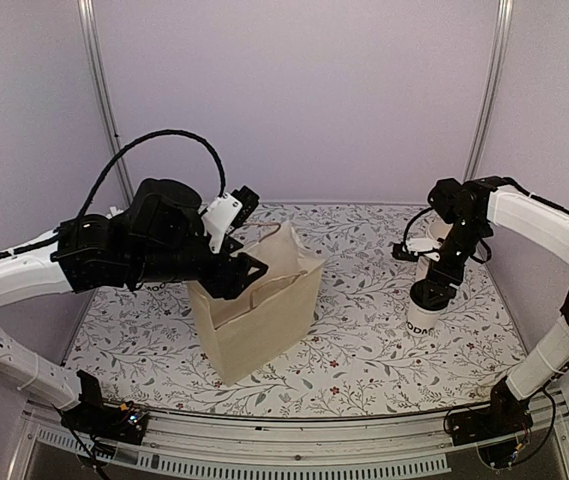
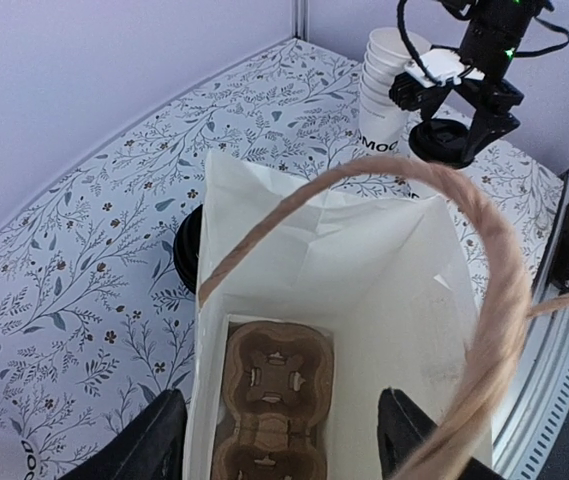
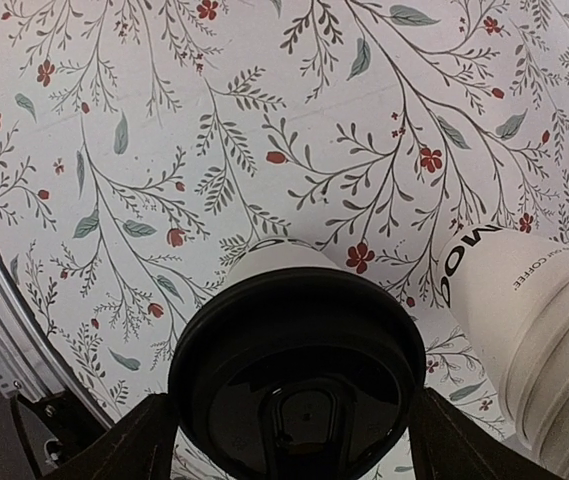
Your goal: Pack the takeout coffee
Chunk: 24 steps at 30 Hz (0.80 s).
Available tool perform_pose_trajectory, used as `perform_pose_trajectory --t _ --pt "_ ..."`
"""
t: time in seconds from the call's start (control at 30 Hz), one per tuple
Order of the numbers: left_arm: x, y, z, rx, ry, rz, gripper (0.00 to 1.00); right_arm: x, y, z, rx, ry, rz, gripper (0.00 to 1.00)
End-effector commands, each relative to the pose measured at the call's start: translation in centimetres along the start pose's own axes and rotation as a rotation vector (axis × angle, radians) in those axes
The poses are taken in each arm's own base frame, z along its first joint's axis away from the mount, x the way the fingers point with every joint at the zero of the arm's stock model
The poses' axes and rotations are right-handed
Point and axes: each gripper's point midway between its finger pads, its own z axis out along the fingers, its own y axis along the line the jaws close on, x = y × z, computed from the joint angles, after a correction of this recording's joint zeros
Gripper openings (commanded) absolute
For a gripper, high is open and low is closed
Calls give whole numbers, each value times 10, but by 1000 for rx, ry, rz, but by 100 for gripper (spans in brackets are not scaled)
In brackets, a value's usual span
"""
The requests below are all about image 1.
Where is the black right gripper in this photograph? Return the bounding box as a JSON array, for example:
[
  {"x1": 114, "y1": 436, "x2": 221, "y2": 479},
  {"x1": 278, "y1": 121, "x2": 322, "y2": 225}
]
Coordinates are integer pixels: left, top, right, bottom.
[{"x1": 423, "y1": 217, "x2": 489, "y2": 306}]

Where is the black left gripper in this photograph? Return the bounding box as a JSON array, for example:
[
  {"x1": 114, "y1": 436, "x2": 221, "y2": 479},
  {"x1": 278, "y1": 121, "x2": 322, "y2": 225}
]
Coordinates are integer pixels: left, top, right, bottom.
[{"x1": 129, "y1": 223, "x2": 268, "y2": 299}]

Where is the white paper coffee cup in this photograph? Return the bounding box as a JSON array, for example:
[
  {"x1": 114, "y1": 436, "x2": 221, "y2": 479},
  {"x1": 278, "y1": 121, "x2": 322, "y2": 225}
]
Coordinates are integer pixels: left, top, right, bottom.
[{"x1": 405, "y1": 301, "x2": 444, "y2": 337}]

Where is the cream paper bag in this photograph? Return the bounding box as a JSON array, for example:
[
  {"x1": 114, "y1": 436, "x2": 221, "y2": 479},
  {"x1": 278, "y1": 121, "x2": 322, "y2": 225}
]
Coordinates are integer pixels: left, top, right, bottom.
[{"x1": 187, "y1": 221, "x2": 325, "y2": 386}]

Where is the black plastic cup lid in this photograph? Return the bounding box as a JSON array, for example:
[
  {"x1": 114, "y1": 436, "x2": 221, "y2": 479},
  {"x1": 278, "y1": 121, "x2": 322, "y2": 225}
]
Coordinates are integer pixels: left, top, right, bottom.
[{"x1": 410, "y1": 279, "x2": 455, "y2": 311}]

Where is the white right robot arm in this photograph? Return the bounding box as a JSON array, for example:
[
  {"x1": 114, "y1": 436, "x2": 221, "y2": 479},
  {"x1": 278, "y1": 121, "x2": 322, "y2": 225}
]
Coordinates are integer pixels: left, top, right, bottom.
[{"x1": 393, "y1": 176, "x2": 569, "y2": 436}]

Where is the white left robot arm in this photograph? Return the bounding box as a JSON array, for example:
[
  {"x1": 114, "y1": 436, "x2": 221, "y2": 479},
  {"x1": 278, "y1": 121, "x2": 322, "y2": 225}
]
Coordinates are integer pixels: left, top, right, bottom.
[{"x1": 0, "y1": 129, "x2": 268, "y2": 434}]

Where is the stack of white paper cups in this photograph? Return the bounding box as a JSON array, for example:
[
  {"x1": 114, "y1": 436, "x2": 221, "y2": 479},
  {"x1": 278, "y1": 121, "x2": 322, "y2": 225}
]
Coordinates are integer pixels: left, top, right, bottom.
[{"x1": 409, "y1": 220, "x2": 452, "y2": 281}]

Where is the cup of white straws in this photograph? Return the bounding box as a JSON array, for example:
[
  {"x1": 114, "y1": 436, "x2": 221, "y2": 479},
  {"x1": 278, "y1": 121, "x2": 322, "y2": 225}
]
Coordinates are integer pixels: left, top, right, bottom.
[{"x1": 105, "y1": 206, "x2": 129, "y2": 222}]

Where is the floral patterned table mat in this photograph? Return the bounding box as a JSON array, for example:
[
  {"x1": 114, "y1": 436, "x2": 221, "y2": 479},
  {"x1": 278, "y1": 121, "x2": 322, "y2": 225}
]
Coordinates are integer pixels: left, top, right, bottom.
[{"x1": 65, "y1": 205, "x2": 524, "y2": 418}]

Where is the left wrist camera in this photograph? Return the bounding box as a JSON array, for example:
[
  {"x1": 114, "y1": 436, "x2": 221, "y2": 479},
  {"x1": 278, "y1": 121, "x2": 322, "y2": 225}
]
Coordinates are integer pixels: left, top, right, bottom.
[{"x1": 201, "y1": 186, "x2": 260, "y2": 254}]

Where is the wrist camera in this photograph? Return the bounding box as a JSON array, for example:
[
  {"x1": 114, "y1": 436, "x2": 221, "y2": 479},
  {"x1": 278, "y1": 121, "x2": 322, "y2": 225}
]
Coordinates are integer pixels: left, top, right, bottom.
[
  {"x1": 201, "y1": 186, "x2": 260, "y2": 254},
  {"x1": 392, "y1": 237, "x2": 441, "y2": 262}
]

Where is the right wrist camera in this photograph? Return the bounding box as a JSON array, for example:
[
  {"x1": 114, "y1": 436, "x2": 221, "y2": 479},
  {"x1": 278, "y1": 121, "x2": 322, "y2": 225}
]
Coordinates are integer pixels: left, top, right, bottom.
[{"x1": 392, "y1": 237, "x2": 441, "y2": 262}]

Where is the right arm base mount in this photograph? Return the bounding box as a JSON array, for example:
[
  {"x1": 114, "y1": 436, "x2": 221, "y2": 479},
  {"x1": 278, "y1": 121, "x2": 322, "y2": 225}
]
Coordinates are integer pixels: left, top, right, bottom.
[{"x1": 443, "y1": 401, "x2": 533, "y2": 470}]

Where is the metal front rail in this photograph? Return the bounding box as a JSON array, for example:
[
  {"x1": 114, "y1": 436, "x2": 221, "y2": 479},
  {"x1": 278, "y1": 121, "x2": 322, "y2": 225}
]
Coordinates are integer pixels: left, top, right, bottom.
[{"x1": 8, "y1": 391, "x2": 569, "y2": 479}]

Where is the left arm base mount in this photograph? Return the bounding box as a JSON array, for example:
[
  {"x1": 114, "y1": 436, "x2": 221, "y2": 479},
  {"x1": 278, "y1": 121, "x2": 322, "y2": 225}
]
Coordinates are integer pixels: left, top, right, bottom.
[{"x1": 61, "y1": 400, "x2": 149, "y2": 445}]

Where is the left aluminium frame post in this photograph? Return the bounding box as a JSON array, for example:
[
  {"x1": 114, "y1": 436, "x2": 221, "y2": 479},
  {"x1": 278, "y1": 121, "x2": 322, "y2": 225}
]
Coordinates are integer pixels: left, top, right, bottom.
[{"x1": 76, "y1": 0, "x2": 136, "y2": 201}]

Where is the aluminium frame post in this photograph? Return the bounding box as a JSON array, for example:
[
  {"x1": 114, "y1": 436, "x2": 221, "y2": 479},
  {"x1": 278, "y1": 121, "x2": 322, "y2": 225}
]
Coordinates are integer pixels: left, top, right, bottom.
[
  {"x1": 76, "y1": 0, "x2": 136, "y2": 201},
  {"x1": 463, "y1": 0, "x2": 514, "y2": 181}
]

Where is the right aluminium frame post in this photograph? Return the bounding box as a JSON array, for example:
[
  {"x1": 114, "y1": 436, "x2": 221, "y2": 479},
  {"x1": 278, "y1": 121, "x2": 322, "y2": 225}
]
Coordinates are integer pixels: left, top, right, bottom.
[{"x1": 463, "y1": 0, "x2": 514, "y2": 181}]

